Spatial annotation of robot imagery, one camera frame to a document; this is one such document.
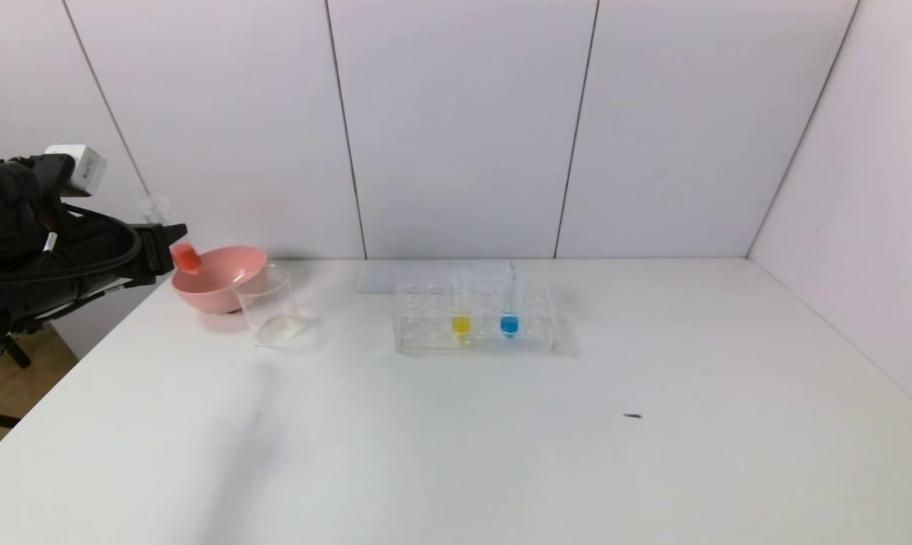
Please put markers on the white paper sheet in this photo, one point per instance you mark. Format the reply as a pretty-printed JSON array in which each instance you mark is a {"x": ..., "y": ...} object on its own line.
[{"x": 395, "y": 277}]

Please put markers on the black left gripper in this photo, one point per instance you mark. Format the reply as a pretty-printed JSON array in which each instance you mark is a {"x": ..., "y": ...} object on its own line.
[{"x": 155, "y": 253}]

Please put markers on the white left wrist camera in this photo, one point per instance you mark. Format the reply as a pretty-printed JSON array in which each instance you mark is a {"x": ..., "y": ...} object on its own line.
[{"x": 81, "y": 168}]

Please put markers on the test tube with red pigment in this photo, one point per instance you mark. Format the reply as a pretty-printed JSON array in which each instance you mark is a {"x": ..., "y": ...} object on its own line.
[{"x": 186, "y": 259}]

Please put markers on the test tube with blue pigment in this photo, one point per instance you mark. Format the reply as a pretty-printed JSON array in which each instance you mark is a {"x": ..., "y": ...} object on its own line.
[{"x": 508, "y": 325}]

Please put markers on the pink plastic bowl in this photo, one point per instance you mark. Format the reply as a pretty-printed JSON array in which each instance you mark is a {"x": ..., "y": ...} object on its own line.
[{"x": 221, "y": 291}]

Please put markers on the clear glass beaker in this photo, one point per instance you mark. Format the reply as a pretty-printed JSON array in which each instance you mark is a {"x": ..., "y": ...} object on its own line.
[{"x": 272, "y": 318}]

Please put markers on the test tube with yellow pigment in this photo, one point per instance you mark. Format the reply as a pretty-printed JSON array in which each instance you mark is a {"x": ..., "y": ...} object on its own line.
[{"x": 461, "y": 325}]

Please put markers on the clear acrylic test tube rack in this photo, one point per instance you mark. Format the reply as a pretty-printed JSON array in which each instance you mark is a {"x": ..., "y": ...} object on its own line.
[{"x": 535, "y": 318}]

